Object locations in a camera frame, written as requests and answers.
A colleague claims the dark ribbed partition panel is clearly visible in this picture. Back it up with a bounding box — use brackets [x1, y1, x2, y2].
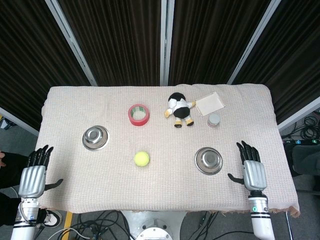
[226, 0, 320, 132]
[46, 0, 168, 87]
[161, 0, 278, 86]
[0, 0, 98, 132]

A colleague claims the small silver tin can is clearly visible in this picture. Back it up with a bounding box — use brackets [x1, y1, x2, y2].
[207, 113, 221, 128]

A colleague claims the shiny metal bowl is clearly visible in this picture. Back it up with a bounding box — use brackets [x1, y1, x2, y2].
[194, 146, 224, 176]
[82, 125, 110, 152]

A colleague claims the yellow tennis ball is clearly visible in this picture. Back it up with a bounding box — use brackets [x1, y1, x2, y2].
[134, 151, 151, 168]

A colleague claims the white black sneaker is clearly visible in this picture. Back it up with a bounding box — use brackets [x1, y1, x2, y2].
[37, 209, 63, 228]

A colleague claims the beige waffle tablecloth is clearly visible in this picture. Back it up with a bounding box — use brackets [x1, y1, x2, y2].
[37, 83, 301, 218]

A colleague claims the black coiled cable bundle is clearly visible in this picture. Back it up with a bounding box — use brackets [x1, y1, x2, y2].
[282, 113, 320, 141]

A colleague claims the white flat card packet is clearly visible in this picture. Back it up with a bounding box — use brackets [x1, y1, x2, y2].
[195, 91, 225, 117]

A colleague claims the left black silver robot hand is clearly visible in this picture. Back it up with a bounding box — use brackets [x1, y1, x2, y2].
[17, 144, 64, 199]

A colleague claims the white floor cable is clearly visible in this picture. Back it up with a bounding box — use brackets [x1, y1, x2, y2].
[48, 227, 91, 240]

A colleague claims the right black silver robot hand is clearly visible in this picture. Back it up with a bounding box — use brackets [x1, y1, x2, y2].
[227, 140, 268, 193]

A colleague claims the person in black clothing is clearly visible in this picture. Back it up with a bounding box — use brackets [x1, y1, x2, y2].
[0, 149, 32, 226]

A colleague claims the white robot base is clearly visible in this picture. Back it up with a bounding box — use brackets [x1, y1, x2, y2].
[121, 209, 188, 240]

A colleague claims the black chair seat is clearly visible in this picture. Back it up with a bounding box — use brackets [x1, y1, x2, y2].
[291, 144, 320, 177]

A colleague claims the black floor cable bundle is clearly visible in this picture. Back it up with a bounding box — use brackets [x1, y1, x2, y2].
[63, 210, 132, 240]

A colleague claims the black white plush toy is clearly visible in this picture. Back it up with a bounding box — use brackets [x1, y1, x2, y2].
[163, 91, 197, 129]

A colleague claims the red tape roll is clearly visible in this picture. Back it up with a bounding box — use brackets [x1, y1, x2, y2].
[127, 103, 151, 128]

